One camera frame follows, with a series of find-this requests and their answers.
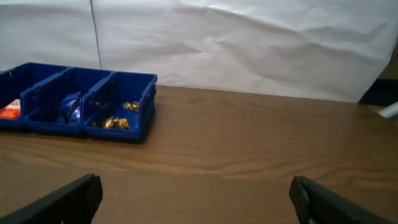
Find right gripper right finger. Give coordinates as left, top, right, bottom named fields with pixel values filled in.
left=289, top=175, right=396, bottom=224

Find orange candy box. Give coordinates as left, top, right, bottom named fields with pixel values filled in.
left=0, top=98, right=22, bottom=120

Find blue candy pack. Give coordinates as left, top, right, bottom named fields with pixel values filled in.
left=68, top=106, right=81, bottom=126
left=58, top=91, right=82, bottom=124

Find blue tray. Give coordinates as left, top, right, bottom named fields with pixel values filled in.
left=0, top=62, right=158, bottom=144

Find gold wrapped candy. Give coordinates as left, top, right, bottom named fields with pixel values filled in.
left=123, top=101, right=140, bottom=112
left=102, top=116, right=119, bottom=129
left=116, top=118, right=132, bottom=130

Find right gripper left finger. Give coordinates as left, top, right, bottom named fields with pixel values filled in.
left=0, top=173, right=104, bottom=224

